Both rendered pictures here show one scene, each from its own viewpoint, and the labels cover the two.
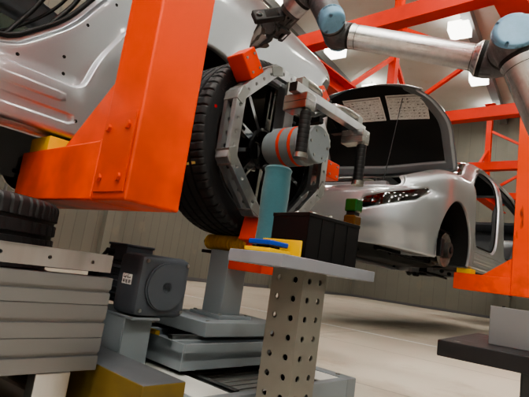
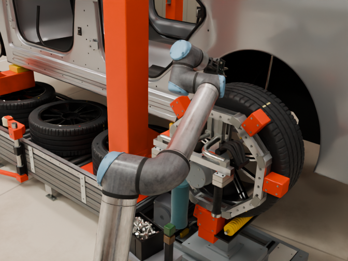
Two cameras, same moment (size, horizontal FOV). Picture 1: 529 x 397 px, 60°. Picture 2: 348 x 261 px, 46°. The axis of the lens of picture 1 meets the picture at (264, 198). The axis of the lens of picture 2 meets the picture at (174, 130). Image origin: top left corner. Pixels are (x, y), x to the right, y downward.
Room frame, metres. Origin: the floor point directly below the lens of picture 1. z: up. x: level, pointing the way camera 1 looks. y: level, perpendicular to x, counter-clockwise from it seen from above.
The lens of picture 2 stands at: (1.28, -1.76, 1.82)
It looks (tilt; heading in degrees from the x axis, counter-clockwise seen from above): 25 degrees down; 86
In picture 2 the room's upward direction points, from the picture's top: 2 degrees clockwise
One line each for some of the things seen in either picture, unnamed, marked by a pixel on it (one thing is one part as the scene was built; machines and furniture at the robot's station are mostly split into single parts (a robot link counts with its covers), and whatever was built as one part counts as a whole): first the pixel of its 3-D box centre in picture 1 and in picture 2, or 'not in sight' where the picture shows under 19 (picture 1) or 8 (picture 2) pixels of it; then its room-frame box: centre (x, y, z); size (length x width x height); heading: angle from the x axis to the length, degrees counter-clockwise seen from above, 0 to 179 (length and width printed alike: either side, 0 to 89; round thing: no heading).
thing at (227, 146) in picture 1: (279, 148); (215, 161); (1.59, -0.03, 0.85); 0.54 x 0.07 x 0.54; 138
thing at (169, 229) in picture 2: (353, 205); (169, 229); (1.36, -0.27, 0.64); 0.04 x 0.04 x 0.04; 48
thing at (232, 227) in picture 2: not in sight; (241, 219); (1.75, -0.03, 0.51); 0.29 x 0.06 x 0.06; 48
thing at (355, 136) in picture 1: (355, 137); (223, 176); (1.58, -0.29, 0.93); 0.09 x 0.05 x 0.05; 48
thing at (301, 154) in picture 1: (303, 133); not in sight; (1.31, -0.09, 0.83); 0.04 x 0.04 x 0.16
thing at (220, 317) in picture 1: (223, 289); (226, 232); (1.71, 0.10, 0.32); 0.40 x 0.30 x 0.28; 138
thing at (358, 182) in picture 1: (359, 164); (217, 199); (1.56, -0.32, 0.83); 0.04 x 0.04 x 0.16
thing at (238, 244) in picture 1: (231, 243); not in sight; (1.71, 0.10, 0.49); 0.29 x 0.06 x 0.06; 48
